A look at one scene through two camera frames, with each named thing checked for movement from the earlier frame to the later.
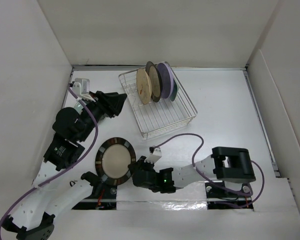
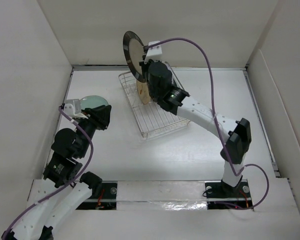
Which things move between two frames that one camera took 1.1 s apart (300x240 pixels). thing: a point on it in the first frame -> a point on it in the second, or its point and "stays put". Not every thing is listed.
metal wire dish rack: x=158 y=117 stays put
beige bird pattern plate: x=144 y=86 stays put
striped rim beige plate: x=113 y=157 -> x=134 y=49
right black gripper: x=138 y=164 -> x=144 y=66
